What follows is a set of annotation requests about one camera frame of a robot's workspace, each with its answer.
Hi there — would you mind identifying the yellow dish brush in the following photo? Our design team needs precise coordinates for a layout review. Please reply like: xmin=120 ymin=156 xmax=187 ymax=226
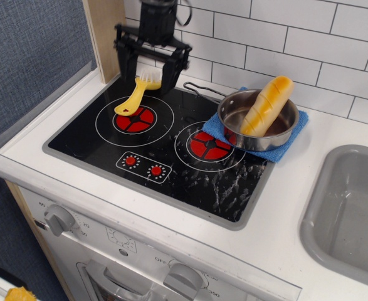
xmin=114 ymin=69 xmax=162 ymax=116

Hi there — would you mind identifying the grey oven knob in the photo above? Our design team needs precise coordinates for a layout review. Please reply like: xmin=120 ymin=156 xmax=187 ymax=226
xmin=164 ymin=263 xmax=203 ymax=295
xmin=44 ymin=204 xmax=75 ymax=237

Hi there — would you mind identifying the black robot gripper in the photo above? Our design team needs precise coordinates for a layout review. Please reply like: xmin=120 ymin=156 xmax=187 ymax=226
xmin=114 ymin=1 xmax=192 ymax=95

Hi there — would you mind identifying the black toy stovetop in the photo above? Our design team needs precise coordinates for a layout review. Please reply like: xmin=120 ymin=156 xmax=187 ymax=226
xmin=43 ymin=80 xmax=274 ymax=230

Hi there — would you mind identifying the blue microfiber cloth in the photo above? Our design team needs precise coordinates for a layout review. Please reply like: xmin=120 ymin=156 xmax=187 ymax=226
xmin=202 ymin=88 xmax=308 ymax=162

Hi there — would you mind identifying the stainless steel pot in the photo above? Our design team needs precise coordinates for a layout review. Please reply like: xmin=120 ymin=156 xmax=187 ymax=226
xmin=183 ymin=81 xmax=300 ymax=152

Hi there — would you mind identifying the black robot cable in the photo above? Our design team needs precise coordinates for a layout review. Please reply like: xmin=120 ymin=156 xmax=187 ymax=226
xmin=174 ymin=0 xmax=193 ymax=27

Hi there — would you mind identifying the white toy oven front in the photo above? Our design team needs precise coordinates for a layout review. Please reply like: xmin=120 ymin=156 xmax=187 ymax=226
xmin=18 ymin=186 xmax=285 ymax=301

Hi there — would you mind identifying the right grey oven knob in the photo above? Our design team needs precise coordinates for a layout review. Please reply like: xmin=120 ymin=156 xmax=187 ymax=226
xmin=164 ymin=263 xmax=203 ymax=295

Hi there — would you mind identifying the yellow toy bread loaf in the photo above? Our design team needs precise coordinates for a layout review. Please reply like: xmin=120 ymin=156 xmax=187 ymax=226
xmin=239 ymin=76 xmax=295 ymax=137

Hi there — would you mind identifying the yellow object bottom left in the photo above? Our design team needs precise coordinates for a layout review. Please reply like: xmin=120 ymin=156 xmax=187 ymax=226
xmin=4 ymin=287 xmax=38 ymax=301

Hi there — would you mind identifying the left grey oven knob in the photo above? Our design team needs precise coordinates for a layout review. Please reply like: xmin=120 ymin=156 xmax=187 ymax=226
xmin=44 ymin=204 xmax=75 ymax=237

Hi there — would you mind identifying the grey sink basin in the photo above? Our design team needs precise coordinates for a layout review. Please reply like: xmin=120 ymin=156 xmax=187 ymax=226
xmin=300 ymin=145 xmax=368 ymax=285

